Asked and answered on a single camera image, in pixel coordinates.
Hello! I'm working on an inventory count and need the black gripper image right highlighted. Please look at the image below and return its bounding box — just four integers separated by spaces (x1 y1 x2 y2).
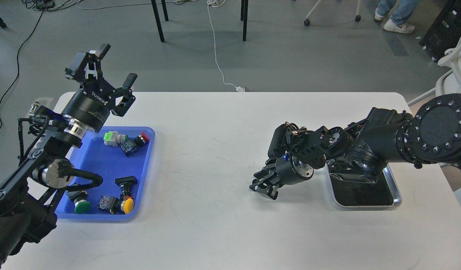
249 156 314 200

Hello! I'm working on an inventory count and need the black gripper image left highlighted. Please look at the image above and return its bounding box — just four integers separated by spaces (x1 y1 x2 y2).
62 43 138 130

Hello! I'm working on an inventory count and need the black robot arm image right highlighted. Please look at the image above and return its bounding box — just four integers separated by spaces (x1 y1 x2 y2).
249 93 461 200

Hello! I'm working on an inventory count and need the blue plastic tray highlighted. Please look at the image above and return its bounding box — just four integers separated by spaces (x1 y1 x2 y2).
55 125 155 222

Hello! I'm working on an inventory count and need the silver metal tray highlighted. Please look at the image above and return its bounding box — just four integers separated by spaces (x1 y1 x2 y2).
326 164 402 210

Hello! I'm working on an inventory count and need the light green push button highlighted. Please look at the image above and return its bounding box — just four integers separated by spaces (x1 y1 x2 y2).
103 131 129 147

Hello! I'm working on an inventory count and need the black table leg left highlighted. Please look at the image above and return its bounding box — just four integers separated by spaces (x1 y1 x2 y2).
151 0 169 43

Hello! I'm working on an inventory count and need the black table leg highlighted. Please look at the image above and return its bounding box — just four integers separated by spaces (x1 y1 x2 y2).
151 0 169 43
240 0 249 42

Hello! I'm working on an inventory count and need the black table leg right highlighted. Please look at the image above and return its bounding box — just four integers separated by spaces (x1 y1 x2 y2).
240 0 249 42

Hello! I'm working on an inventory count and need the white rolling stand leg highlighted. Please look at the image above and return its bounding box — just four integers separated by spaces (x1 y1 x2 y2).
304 0 363 27

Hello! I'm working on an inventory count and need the person in blue jeans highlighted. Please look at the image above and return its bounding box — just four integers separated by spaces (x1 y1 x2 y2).
374 0 420 34

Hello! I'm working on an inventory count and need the black equipment case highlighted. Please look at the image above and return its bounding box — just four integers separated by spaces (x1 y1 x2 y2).
419 0 461 62

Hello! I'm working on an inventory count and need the red push button switch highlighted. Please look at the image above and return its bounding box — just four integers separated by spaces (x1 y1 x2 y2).
119 132 150 157

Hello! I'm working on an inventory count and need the black cable on floor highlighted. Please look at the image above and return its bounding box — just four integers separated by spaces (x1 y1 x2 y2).
0 0 75 142

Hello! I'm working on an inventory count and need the black push button switch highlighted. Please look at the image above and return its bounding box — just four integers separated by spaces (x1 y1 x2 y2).
115 176 138 200

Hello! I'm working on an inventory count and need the yellow push button switch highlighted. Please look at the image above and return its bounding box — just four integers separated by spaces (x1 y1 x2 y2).
97 195 134 214

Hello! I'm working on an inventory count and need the white cable on floor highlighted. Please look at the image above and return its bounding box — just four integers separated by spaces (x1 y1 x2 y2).
207 0 246 92

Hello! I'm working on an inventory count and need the green push button switch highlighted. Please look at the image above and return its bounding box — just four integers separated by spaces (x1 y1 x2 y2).
66 191 91 214

